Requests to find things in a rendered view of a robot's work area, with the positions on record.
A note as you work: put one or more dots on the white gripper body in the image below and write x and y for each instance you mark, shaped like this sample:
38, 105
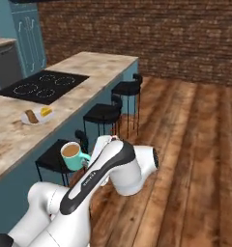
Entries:
100, 148

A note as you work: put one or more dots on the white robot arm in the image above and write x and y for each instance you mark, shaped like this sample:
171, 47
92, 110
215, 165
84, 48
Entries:
121, 173

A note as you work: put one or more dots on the teal mug of coffee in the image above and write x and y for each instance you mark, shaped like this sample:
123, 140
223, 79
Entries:
72, 162

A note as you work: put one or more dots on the white breakfast plate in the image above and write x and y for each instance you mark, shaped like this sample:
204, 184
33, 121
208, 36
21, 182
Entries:
40, 121

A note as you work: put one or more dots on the black bar stool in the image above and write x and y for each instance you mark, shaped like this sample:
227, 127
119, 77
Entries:
101, 113
52, 159
126, 88

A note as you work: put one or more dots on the yellow cheese wedge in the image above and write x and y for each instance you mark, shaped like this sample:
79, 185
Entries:
45, 111

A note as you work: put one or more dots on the brown toast slice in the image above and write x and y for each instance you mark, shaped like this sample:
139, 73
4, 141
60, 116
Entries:
31, 116

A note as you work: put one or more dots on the teal kitchen island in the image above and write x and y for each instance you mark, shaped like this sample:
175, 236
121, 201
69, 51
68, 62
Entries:
11, 196

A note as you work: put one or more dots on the black hob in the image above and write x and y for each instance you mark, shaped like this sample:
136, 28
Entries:
40, 86

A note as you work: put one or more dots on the grey dishwasher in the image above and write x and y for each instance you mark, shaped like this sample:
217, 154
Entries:
6, 66

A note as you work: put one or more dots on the tall teal cupboards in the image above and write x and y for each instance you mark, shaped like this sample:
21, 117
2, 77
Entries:
29, 38

